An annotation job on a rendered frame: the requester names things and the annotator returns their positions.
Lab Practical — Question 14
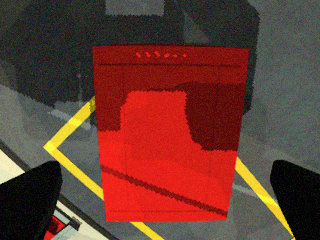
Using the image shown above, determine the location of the yellow rectangular outline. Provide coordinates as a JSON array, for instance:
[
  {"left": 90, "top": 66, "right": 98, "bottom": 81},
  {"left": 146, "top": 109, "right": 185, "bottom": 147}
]
[{"left": 44, "top": 96, "right": 292, "bottom": 240}]

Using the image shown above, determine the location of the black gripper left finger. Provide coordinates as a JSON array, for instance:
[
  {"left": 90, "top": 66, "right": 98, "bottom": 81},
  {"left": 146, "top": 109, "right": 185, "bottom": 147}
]
[{"left": 0, "top": 161, "right": 63, "bottom": 240}]

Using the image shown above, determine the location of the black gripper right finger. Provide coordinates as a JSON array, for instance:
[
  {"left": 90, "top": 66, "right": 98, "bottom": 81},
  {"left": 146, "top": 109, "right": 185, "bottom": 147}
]
[{"left": 269, "top": 159, "right": 320, "bottom": 240}]

